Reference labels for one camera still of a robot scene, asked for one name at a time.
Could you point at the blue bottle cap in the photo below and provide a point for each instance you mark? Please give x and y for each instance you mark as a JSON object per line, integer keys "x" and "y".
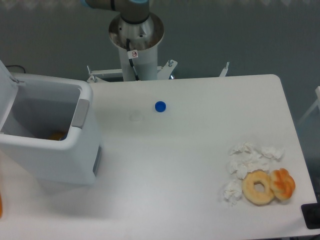
{"x": 160, "y": 106}

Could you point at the orange glazed twisted bread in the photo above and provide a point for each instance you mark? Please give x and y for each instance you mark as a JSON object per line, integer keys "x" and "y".
{"x": 282, "y": 184}

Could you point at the clear plastic cap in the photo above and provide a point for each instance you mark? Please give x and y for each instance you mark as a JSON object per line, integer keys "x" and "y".
{"x": 136, "y": 116}

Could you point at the plain ring donut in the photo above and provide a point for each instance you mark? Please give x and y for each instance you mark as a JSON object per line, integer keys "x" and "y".
{"x": 256, "y": 188}

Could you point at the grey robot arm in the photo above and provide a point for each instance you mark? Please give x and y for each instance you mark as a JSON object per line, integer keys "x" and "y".
{"x": 131, "y": 11}

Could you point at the orange object at left edge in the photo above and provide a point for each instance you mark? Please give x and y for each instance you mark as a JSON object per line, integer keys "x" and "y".
{"x": 1, "y": 206}

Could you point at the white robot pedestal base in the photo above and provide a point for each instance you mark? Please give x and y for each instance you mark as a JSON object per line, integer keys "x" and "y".
{"x": 137, "y": 46}

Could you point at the white frame at right edge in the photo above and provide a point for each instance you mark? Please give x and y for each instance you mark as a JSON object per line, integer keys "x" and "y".
{"x": 311, "y": 112}

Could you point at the white trash can body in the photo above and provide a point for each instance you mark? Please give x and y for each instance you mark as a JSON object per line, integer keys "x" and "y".
{"x": 45, "y": 105}

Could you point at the white table bracket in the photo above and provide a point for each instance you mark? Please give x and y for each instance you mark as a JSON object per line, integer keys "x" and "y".
{"x": 224, "y": 71}

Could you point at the orange item inside trash can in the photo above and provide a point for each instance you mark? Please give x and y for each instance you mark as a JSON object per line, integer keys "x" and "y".
{"x": 57, "y": 136}

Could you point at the small crumpled white tissue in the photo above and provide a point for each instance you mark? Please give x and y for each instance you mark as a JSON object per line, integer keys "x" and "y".
{"x": 232, "y": 192}

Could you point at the white trash can lid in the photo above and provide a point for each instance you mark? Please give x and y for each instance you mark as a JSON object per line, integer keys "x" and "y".
{"x": 9, "y": 88}

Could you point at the large crumpled white tissue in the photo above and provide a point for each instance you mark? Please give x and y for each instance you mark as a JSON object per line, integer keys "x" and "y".
{"x": 247, "y": 157}

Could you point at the black device at table corner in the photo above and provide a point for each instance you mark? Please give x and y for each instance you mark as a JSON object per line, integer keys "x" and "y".
{"x": 311, "y": 215}

